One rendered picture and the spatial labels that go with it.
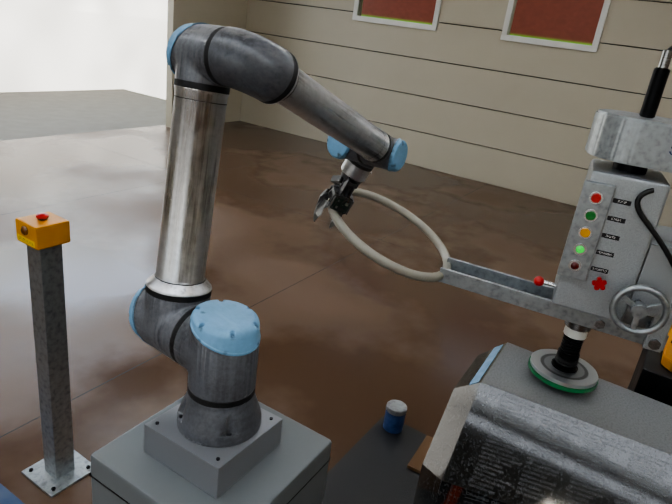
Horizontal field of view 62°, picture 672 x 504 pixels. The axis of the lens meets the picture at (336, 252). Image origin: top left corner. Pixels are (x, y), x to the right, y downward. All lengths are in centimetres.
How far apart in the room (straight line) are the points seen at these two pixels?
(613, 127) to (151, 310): 127
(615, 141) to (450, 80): 672
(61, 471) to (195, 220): 157
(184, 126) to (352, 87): 784
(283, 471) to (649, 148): 123
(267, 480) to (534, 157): 714
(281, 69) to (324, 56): 813
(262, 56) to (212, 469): 84
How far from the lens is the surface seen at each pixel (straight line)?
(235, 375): 123
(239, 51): 116
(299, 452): 143
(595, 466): 189
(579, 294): 181
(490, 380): 194
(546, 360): 203
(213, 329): 119
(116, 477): 140
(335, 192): 180
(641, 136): 170
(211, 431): 129
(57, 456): 256
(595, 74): 789
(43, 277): 214
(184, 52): 124
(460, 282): 189
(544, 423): 189
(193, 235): 128
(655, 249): 178
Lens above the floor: 180
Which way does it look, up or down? 22 degrees down
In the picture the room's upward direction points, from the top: 8 degrees clockwise
